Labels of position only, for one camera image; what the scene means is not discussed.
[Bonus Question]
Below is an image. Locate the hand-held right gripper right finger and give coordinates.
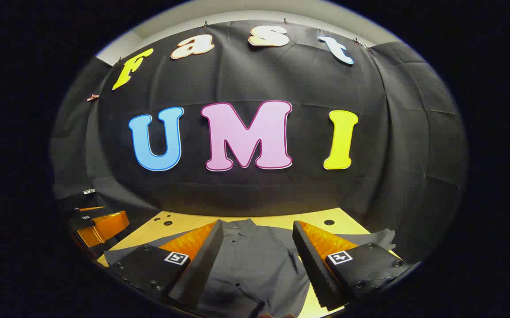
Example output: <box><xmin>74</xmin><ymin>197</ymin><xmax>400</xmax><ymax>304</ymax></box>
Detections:
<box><xmin>292</xmin><ymin>220</ymin><xmax>413</xmax><ymax>310</ymax></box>

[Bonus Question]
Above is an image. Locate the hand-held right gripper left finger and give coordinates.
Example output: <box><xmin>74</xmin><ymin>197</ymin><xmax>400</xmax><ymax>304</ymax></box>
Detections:
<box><xmin>107</xmin><ymin>220</ymin><xmax>225</xmax><ymax>309</ymax></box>

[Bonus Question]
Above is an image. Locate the grey collared shirt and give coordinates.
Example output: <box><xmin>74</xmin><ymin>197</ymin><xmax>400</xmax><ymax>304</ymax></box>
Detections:
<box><xmin>104</xmin><ymin>219</ymin><xmax>397</xmax><ymax>318</ymax></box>

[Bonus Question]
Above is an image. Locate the black backdrop cloth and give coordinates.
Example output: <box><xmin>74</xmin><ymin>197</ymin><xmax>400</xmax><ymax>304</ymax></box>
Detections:
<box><xmin>49</xmin><ymin>20</ymin><xmax>467</xmax><ymax>265</ymax></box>

